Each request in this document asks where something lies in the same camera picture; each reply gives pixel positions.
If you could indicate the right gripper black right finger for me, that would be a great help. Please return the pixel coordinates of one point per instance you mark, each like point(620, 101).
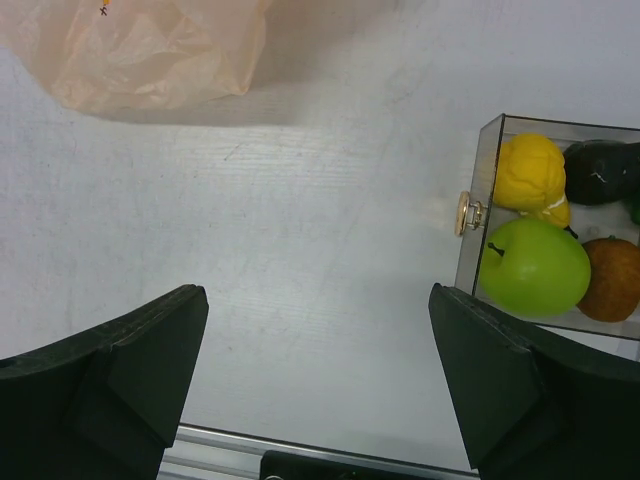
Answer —
point(532, 404)

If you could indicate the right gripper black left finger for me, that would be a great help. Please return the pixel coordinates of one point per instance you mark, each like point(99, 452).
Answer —
point(104, 403)

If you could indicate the brown fake fruit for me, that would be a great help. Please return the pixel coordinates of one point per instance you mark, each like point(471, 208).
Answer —
point(613, 292)

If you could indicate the green fake apple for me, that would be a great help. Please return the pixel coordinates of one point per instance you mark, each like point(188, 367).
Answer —
point(534, 269)

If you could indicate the yellow fake lemon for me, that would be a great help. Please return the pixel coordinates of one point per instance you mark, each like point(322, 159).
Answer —
point(531, 179)

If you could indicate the dark fake avocado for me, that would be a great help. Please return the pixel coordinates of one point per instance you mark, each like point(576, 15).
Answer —
point(601, 171)

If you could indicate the translucent orange plastic bag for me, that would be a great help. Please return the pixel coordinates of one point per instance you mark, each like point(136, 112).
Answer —
point(97, 57)

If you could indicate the small green fake fruit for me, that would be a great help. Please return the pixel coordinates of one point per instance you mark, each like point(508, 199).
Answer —
point(633, 206)

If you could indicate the clear acrylic box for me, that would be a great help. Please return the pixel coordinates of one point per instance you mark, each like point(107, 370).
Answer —
point(587, 222)

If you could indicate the gold box knob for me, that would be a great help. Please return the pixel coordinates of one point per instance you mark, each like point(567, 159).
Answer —
point(470, 215)

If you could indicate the aluminium front rail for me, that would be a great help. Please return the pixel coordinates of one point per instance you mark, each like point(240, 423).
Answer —
point(201, 453)

